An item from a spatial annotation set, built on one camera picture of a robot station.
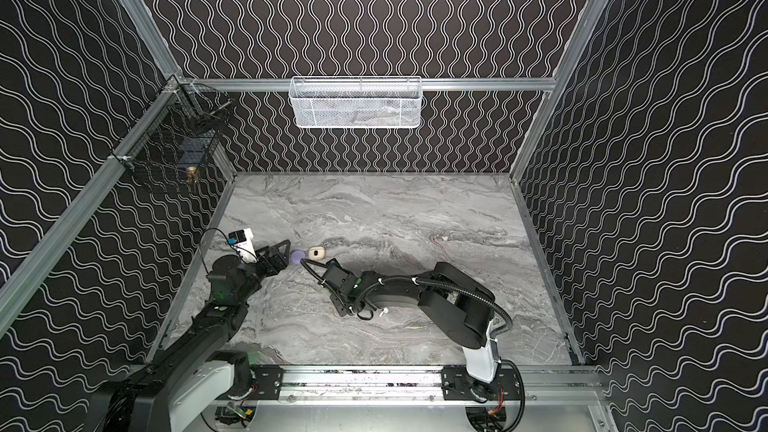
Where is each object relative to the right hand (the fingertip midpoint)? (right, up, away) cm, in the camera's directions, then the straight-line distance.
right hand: (349, 297), depth 90 cm
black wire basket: (-54, +50, +4) cm, 74 cm away
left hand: (-16, +17, -7) cm, 24 cm away
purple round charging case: (-18, +12, +7) cm, 22 cm away
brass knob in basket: (-42, +37, -8) cm, 57 cm away
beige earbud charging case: (-11, +12, +6) cm, 18 cm away
